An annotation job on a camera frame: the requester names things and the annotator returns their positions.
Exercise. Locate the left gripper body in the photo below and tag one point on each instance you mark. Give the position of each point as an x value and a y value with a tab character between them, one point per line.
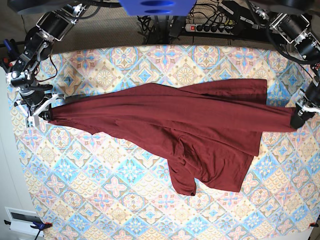
297	122

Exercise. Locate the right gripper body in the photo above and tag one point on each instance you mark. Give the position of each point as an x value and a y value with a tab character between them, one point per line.
34	94

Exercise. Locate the maroon t-shirt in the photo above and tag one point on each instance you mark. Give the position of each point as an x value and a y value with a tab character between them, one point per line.
209	131

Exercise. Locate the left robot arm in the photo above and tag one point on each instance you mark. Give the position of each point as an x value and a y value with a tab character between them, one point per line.
287	18

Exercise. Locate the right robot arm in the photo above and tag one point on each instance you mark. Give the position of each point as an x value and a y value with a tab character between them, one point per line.
51	28

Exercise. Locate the patterned tablecloth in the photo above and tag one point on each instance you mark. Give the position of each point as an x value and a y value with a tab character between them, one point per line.
97	187

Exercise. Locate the orange right clamp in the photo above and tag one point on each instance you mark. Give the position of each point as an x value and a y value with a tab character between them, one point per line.
314	225

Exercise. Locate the blue orange lower clamp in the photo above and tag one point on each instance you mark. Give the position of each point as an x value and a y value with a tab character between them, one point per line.
37	226

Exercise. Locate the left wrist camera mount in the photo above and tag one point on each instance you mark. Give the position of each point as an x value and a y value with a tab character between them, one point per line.
309	102

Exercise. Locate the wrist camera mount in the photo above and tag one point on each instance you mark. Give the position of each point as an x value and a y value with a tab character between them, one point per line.
309	102
34	112

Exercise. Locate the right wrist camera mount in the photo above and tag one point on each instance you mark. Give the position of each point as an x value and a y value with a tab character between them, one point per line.
34	112

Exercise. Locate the white wall socket plate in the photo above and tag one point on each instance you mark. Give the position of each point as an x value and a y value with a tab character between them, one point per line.
21	220

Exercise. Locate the black power strip red switch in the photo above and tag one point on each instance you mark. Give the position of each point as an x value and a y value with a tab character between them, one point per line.
208	28

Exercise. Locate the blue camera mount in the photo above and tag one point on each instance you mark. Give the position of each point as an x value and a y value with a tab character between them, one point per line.
157	7

